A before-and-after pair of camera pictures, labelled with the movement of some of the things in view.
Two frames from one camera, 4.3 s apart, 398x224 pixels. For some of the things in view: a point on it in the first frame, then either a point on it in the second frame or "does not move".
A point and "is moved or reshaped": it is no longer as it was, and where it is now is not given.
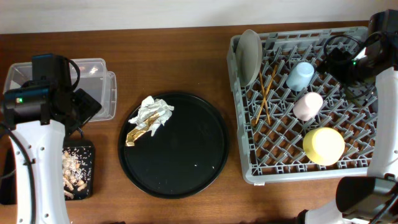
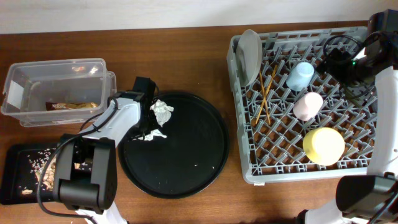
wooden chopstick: (264, 96) does not move
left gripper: (86, 104) to (147, 116)
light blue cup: (300, 76) does not move
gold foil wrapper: (137, 133) is moved or reshaped
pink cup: (308, 106) does not move
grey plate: (249, 56) does not move
